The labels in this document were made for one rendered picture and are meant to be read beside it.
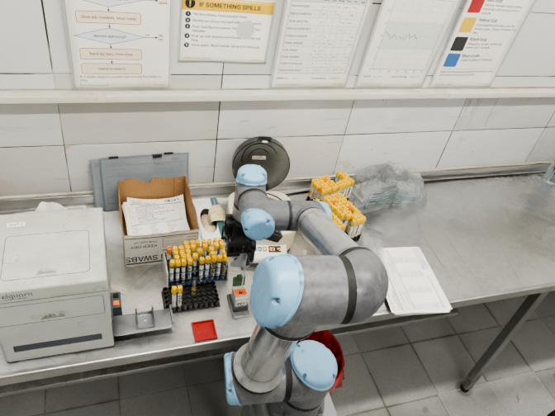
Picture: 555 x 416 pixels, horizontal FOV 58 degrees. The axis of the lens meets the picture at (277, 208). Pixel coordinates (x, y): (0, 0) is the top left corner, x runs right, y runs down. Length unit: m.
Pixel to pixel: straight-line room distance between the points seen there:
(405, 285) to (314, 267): 1.06
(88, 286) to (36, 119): 0.66
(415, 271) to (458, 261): 0.22
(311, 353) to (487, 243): 1.18
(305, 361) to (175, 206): 0.88
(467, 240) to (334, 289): 1.42
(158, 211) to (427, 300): 1.00
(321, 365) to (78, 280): 0.62
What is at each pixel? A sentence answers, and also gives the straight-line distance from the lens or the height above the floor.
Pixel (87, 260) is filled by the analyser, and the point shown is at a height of 1.17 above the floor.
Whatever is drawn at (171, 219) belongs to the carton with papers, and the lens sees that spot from 1.80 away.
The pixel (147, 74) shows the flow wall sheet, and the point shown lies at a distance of 1.68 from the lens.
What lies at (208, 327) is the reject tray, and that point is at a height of 0.88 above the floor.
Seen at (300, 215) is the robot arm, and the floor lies 1.41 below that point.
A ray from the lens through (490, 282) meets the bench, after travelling 2.04.
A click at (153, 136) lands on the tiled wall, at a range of 1.81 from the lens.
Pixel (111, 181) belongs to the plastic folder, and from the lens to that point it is 1.87.
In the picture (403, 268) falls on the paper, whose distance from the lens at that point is 1.89.
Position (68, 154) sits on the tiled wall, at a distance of 1.84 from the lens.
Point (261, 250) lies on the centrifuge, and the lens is 1.74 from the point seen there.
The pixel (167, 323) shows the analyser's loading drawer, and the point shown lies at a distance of 1.54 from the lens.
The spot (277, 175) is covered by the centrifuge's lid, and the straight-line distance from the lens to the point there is 1.91.
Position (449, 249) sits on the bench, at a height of 0.87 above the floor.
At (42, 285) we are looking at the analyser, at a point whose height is 1.17.
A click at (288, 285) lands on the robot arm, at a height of 1.59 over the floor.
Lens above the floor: 2.17
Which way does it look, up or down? 41 degrees down
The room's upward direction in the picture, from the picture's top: 12 degrees clockwise
